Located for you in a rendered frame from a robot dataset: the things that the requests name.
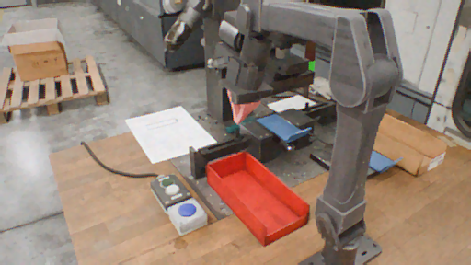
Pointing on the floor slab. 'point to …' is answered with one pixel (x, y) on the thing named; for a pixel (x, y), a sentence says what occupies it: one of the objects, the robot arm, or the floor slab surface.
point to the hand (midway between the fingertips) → (237, 119)
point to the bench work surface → (86, 179)
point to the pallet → (10, 86)
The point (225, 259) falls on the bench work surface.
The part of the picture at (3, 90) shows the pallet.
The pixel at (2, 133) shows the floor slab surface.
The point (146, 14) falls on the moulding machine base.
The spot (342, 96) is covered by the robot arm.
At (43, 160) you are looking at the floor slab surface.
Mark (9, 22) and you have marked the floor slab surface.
